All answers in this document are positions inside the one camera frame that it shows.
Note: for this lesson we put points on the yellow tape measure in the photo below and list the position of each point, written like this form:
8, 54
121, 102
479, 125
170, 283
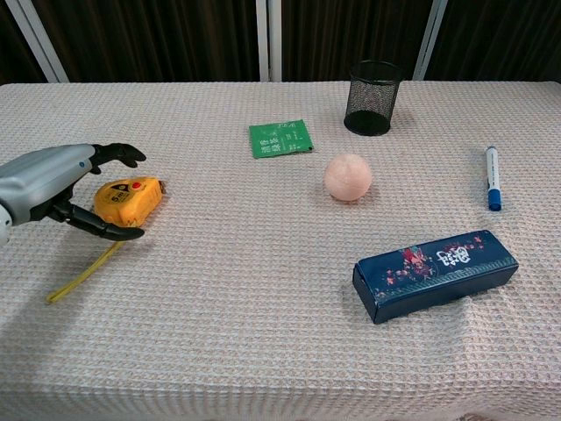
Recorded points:
127, 201

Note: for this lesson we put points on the white frame post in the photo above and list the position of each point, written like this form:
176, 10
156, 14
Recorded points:
38, 44
269, 39
431, 39

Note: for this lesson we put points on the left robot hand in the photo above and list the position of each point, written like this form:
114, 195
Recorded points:
39, 175

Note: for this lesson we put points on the blue white marker pen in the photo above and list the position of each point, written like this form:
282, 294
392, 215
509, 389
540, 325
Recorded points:
492, 175

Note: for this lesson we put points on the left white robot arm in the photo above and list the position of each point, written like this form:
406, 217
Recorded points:
2, 228

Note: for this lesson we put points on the dark blue floral box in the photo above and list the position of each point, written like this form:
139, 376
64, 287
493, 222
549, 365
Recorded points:
434, 280

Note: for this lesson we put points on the beige waffle tablecloth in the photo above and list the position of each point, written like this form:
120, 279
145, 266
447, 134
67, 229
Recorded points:
219, 307

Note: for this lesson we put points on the pink ball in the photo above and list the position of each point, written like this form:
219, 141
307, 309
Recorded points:
348, 177

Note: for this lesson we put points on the black mesh pen holder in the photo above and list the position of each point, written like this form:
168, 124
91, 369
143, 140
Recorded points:
372, 101

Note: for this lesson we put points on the green tea packet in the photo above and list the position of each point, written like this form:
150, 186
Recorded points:
280, 139

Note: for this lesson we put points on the dark pleated curtain panel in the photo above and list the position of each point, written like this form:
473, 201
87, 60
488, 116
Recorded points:
504, 39
342, 30
9, 44
153, 39

